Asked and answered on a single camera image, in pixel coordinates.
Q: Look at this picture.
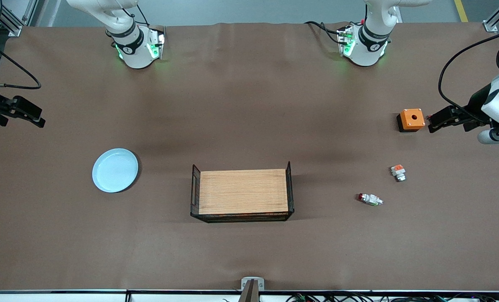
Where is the wooden tray with wire sides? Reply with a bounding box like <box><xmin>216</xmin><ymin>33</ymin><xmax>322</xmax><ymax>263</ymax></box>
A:
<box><xmin>190</xmin><ymin>161</ymin><xmax>295</xmax><ymax>223</ymax></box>

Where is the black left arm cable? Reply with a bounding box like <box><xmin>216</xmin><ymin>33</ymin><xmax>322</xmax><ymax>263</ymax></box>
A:
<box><xmin>438</xmin><ymin>30</ymin><xmax>499</xmax><ymax>113</ymax></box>

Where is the brown table cover mat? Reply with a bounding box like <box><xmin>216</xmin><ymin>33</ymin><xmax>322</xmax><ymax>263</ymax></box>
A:
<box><xmin>0</xmin><ymin>21</ymin><xmax>499</xmax><ymax>293</ymax></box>

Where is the aluminium frame profile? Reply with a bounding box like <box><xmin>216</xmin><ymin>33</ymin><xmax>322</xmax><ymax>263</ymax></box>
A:
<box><xmin>22</xmin><ymin>0</ymin><xmax>49</xmax><ymax>26</ymax></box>

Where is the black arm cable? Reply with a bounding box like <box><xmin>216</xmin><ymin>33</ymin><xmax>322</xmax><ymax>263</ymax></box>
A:
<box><xmin>0</xmin><ymin>34</ymin><xmax>42</xmax><ymax>90</ymax></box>
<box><xmin>438</xmin><ymin>30</ymin><xmax>499</xmax><ymax>113</ymax></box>

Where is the yellow floor tape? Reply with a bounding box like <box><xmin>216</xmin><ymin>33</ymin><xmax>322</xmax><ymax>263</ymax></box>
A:
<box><xmin>454</xmin><ymin>0</ymin><xmax>470</xmax><ymax>22</ymax></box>

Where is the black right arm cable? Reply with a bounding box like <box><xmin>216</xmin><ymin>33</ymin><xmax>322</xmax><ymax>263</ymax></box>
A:
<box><xmin>0</xmin><ymin>34</ymin><xmax>42</xmax><ymax>90</ymax></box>

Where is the light blue plate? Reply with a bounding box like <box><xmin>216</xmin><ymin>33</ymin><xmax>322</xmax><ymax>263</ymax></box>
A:
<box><xmin>92</xmin><ymin>148</ymin><xmax>139</xmax><ymax>193</ymax></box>

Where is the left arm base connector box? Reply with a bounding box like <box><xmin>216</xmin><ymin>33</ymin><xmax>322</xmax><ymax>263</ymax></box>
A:
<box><xmin>337</xmin><ymin>25</ymin><xmax>356</xmax><ymax>57</ymax></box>

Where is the brown camera pole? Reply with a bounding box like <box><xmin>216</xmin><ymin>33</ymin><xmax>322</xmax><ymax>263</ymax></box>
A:
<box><xmin>238</xmin><ymin>280</ymin><xmax>260</xmax><ymax>302</ymax></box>

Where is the black base power cable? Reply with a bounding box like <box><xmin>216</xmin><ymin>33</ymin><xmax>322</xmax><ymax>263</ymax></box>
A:
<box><xmin>304</xmin><ymin>20</ymin><xmax>342</xmax><ymax>44</ymax></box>

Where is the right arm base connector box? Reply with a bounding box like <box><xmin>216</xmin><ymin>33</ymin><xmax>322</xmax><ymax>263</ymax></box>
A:
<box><xmin>148</xmin><ymin>25</ymin><xmax>166</xmax><ymax>60</ymax></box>

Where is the orange white contact block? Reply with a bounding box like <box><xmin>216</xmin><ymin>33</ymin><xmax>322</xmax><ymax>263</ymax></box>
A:
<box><xmin>390</xmin><ymin>164</ymin><xmax>407</xmax><ymax>182</ymax></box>

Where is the black cable bundle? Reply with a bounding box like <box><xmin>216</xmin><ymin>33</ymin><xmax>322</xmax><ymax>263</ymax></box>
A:
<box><xmin>285</xmin><ymin>292</ymin><xmax>499</xmax><ymax>302</ymax></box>

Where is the red push button switch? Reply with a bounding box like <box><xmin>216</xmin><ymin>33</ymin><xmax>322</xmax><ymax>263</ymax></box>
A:
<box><xmin>358</xmin><ymin>193</ymin><xmax>384</xmax><ymax>206</ymax></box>

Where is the white table edge rail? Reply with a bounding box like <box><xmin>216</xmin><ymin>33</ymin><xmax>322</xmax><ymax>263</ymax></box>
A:
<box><xmin>0</xmin><ymin>289</ymin><xmax>499</xmax><ymax>302</ymax></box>

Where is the orange button enclosure box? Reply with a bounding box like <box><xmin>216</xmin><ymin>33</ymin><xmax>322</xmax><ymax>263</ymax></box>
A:
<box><xmin>396</xmin><ymin>109</ymin><xmax>426</xmax><ymax>133</ymax></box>

